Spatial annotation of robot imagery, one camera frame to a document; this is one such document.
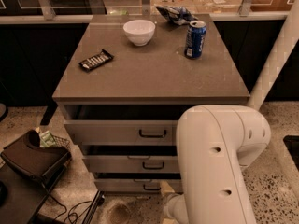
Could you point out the grey middle drawer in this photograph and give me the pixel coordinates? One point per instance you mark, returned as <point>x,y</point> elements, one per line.
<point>132,159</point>

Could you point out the white ceramic bowl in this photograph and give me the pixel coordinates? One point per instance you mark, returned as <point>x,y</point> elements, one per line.
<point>139,32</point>

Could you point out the metal glass railing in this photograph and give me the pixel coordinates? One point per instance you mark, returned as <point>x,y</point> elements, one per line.
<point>75,11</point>

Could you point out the grey top drawer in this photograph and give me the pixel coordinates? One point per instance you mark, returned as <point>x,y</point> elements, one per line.
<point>130,125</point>

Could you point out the green packet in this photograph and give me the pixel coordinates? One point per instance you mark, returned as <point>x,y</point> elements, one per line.
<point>47,139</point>

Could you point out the crumpled blue chip bag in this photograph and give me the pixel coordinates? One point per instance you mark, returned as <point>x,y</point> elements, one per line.
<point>176,15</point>

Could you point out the black side table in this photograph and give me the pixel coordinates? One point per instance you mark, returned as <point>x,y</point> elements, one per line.
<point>25,198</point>

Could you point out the black object right edge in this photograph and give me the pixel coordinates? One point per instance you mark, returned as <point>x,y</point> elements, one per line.
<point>292,144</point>

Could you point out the grey drawer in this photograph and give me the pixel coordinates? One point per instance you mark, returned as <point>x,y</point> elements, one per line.
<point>132,159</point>
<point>136,182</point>
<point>130,125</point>

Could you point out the black curved seat object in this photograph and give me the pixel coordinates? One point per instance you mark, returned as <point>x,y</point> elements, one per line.
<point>27,158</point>

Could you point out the grey bottom drawer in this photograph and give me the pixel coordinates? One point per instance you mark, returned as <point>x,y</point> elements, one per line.
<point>136,182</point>

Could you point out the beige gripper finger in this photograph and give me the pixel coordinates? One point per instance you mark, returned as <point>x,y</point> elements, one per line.
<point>166,188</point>

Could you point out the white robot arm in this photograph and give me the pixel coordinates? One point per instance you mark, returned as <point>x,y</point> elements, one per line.
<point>215,143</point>

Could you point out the wire basket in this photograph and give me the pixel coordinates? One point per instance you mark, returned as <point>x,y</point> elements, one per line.
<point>61,142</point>

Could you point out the grey drawer cabinet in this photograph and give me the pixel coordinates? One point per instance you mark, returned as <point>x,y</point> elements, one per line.
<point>155,74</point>

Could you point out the blue soda can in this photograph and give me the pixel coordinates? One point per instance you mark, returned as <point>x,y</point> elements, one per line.
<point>195,38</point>

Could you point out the black snack bar wrapper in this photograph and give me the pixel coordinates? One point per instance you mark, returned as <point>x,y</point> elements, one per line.
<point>96,60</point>

